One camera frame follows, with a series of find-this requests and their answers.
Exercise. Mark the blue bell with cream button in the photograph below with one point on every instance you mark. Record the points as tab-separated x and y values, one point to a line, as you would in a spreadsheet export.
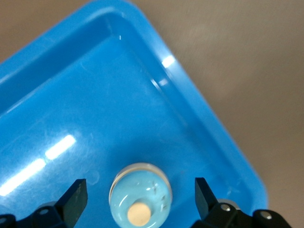
142	197

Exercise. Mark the brown table mat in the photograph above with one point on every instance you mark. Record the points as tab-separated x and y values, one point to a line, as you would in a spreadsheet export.
249	59

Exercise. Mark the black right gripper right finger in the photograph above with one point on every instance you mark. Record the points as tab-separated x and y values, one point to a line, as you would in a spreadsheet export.
206	206

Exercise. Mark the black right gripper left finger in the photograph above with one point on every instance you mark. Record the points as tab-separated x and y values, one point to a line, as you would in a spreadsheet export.
71	206

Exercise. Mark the blue plastic tray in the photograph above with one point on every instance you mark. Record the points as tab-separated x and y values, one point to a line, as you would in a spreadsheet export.
95	107

